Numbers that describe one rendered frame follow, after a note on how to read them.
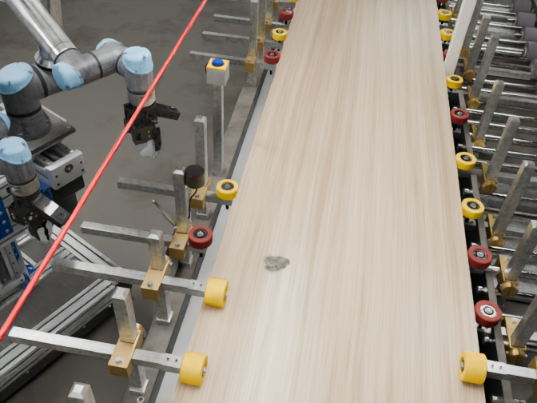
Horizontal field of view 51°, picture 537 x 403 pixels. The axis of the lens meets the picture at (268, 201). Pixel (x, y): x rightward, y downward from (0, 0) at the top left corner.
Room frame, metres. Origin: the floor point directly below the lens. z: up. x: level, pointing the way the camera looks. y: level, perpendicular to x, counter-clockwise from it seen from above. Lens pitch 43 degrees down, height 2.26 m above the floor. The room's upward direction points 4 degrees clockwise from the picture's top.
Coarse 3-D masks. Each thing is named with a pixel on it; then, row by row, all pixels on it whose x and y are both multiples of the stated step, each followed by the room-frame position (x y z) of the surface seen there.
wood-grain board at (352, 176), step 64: (320, 0) 3.20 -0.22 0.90; (384, 0) 3.27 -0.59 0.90; (320, 64) 2.46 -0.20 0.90; (384, 64) 2.51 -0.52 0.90; (320, 128) 1.93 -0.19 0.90; (384, 128) 1.96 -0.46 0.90; (448, 128) 2.00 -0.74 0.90; (256, 192) 1.51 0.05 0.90; (320, 192) 1.53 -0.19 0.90; (384, 192) 1.56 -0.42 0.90; (448, 192) 1.58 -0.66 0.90; (256, 256) 1.20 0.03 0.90; (320, 256) 1.22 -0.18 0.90; (384, 256) 1.24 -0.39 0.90; (448, 256) 1.26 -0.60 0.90; (256, 320) 0.96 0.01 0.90; (320, 320) 0.97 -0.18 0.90; (384, 320) 0.99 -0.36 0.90; (448, 320) 1.01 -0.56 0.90; (256, 384) 0.76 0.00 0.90; (320, 384) 0.77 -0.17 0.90; (384, 384) 0.79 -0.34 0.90; (448, 384) 0.80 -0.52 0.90
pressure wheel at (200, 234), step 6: (192, 228) 1.30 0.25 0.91; (198, 228) 1.30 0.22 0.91; (204, 228) 1.30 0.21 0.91; (192, 234) 1.27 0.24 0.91; (198, 234) 1.27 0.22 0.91; (204, 234) 1.28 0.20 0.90; (210, 234) 1.27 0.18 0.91; (192, 240) 1.24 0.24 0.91; (198, 240) 1.25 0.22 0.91; (204, 240) 1.25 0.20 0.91; (210, 240) 1.26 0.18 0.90; (192, 246) 1.24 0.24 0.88; (198, 246) 1.24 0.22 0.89; (204, 246) 1.24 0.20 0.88
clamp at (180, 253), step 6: (174, 234) 1.30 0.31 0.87; (180, 234) 1.30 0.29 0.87; (186, 234) 1.30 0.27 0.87; (174, 240) 1.27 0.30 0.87; (180, 240) 1.27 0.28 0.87; (186, 240) 1.28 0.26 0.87; (180, 246) 1.25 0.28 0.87; (186, 246) 1.26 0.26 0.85; (174, 252) 1.24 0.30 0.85; (180, 252) 1.23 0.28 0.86; (186, 252) 1.26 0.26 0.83; (180, 258) 1.23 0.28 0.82
